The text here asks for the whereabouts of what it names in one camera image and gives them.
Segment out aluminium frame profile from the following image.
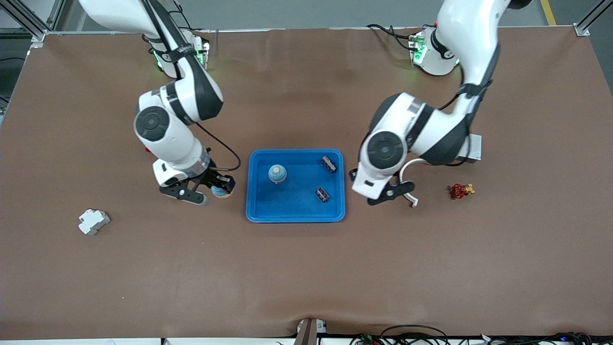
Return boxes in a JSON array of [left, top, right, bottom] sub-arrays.
[[575, 0, 613, 36], [0, 0, 48, 44]]

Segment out black cable bundle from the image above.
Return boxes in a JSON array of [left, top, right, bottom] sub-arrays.
[[350, 325, 594, 345]]

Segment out white curved plastic bracket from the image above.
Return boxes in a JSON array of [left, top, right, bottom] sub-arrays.
[[399, 158, 434, 208]]

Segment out white circuit breaker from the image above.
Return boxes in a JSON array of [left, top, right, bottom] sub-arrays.
[[79, 209, 111, 236]]

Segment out silver metal power supply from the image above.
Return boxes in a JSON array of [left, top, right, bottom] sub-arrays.
[[454, 134, 482, 164]]

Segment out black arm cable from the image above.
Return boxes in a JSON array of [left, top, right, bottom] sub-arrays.
[[437, 65, 475, 167], [194, 122, 241, 172]]

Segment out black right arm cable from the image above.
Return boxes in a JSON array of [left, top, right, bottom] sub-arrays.
[[194, 122, 241, 172]]

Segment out blue plastic tray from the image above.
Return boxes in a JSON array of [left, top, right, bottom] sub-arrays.
[[246, 149, 346, 224]]

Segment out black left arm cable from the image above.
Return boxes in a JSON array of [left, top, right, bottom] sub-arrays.
[[437, 65, 475, 167]]

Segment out metal table clamp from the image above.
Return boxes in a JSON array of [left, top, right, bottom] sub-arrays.
[[295, 318, 329, 345]]

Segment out black base cable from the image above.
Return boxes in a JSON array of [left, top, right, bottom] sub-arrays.
[[366, 23, 415, 51]]

